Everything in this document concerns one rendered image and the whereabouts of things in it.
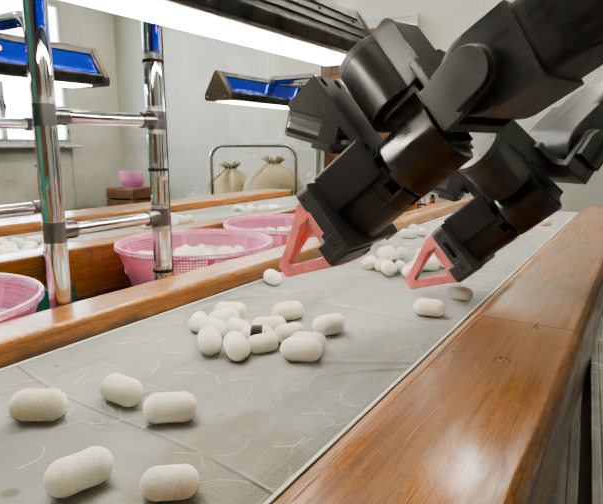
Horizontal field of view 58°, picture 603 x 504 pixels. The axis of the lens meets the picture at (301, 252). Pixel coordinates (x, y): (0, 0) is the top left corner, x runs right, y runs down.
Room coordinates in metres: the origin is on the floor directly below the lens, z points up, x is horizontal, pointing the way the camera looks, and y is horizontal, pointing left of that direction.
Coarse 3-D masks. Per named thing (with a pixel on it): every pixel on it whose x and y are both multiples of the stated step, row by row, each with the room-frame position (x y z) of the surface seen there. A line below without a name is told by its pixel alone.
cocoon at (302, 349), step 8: (288, 344) 0.45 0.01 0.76; (296, 344) 0.45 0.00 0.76; (304, 344) 0.45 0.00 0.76; (312, 344) 0.45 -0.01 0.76; (320, 344) 0.46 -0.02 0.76; (288, 352) 0.45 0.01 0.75; (296, 352) 0.45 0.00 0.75; (304, 352) 0.45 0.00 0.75; (312, 352) 0.45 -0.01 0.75; (320, 352) 0.45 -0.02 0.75; (296, 360) 0.45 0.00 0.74; (304, 360) 0.45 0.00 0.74; (312, 360) 0.45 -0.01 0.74
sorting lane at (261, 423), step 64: (512, 256) 0.93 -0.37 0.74; (384, 320) 0.58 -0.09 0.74; (448, 320) 0.58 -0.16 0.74; (0, 384) 0.41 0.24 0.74; (64, 384) 0.41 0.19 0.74; (192, 384) 0.41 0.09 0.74; (256, 384) 0.41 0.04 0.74; (320, 384) 0.41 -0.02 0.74; (384, 384) 0.41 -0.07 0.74; (0, 448) 0.32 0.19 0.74; (64, 448) 0.32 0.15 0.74; (128, 448) 0.32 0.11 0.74; (192, 448) 0.32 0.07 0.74; (256, 448) 0.32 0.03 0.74; (320, 448) 0.32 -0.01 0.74
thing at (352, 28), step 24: (168, 0) 0.45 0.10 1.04; (192, 0) 0.47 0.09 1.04; (216, 0) 0.49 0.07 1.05; (240, 0) 0.52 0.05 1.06; (264, 0) 0.56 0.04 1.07; (288, 0) 0.61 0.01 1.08; (312, 0) 0.67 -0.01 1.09; (240, 24) 0.54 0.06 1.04; (264, 24) 0.55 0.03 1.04; (288, 24) 0.59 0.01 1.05; (312, 24) 0.63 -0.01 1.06; (336, 24) 0.69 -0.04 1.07; (360, 24) 0.77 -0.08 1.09; (336, 48) 0.68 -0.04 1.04
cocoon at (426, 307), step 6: (420, 300) 0.59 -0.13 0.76; (426, 300) 0.59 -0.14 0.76; (432, 300) 0.59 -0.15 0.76; (438, 300) 0.59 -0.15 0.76; (414, 306) 0.59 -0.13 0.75; (420, 306) 0.59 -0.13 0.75; (426, 306) 0.58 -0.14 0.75; (432, 306) 0.58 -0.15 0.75; (438, 306) 0.58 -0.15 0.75; (444, 306) 0.58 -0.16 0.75; (420, 312) 0.59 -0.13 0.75; (426, 312) 0.58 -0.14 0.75; (432, 312) 0.58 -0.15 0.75; (438, 312) 0.58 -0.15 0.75
